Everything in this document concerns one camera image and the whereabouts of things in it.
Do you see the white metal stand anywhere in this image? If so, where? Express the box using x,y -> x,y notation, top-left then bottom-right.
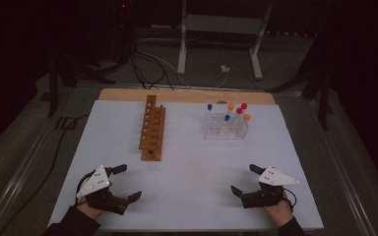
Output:
176,0 -> 274,81

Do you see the white cable with plug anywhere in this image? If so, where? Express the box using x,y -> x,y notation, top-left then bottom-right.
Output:
137,48 -> 231,89

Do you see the left hand-held gripper black cable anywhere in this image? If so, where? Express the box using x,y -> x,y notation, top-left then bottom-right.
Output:
76,170 -> 95,198

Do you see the person's right hand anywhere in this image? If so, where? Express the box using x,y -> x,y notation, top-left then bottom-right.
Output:
264,191 -> 294,228

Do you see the right hand-held gripper black cable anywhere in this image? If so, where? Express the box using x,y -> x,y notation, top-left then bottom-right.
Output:
283,188 -> 298,210

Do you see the clear plastic test tube rack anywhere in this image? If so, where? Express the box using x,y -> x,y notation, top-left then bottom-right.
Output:
203,111 -> 250,141

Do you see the white table mat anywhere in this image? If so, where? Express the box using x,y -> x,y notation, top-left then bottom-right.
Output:
47,99 -> 325,230

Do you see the black metal stand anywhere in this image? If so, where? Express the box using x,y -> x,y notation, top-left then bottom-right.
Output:
47,55 -> 117,118
265,32 -> 335,131

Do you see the wooden test tube rack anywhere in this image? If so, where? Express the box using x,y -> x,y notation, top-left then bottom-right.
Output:
138,94 -> 166,162

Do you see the bundle of black cables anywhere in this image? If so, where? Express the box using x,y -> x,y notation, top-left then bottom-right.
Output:
124,32 -> 175,90

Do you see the person's left hand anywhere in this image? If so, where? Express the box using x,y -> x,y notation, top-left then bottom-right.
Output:
75,196 -> 106,220

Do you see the wooden board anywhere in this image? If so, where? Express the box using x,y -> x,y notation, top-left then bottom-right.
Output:
97,88 -> 276,106

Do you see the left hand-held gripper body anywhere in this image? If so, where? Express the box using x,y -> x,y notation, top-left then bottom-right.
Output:
76,164 -> 130,216

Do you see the black floor socket plate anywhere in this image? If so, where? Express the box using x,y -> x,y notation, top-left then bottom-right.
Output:
56,116 -> 78,130

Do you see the hand-held gripper black cable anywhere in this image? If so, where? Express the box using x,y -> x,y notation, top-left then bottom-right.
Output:
76,170 -> 95,198
283,188 -> 298,210

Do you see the metal floor rail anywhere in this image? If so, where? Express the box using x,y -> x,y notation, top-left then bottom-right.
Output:
0,124 -> 52,236
308,97 -> 378,236

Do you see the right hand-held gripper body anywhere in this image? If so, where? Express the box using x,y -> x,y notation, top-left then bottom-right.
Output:
240,166 -> 300,209

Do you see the black floor cable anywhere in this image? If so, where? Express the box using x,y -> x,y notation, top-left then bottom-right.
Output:
0,112 -> 90,236

